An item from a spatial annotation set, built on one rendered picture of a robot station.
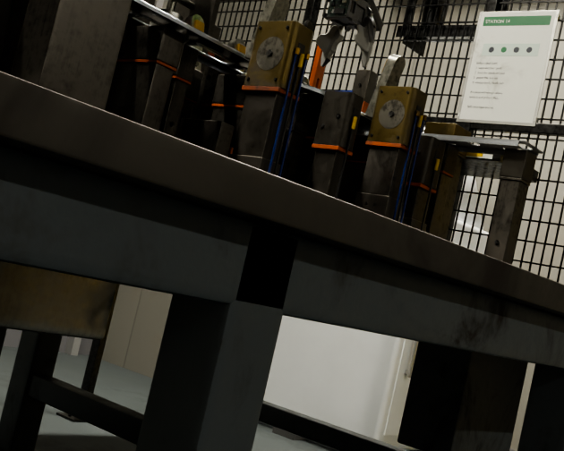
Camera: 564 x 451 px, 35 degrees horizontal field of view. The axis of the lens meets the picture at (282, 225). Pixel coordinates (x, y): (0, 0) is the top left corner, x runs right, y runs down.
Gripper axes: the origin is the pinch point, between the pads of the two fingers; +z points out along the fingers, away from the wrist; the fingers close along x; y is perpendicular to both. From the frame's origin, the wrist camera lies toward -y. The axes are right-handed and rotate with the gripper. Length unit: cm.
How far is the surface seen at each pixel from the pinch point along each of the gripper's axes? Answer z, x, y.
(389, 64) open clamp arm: 2.1, 17.0, 7.5
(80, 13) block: 20, 20, 84
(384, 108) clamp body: 11.6, 18.8, 8.8
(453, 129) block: 7.4, 16.4, -23.2
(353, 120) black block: 17.2, 20.7, 20.7
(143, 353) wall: 103, -224, -171
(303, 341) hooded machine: 74, -110, -153
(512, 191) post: 21.7, 38.7, -12.9
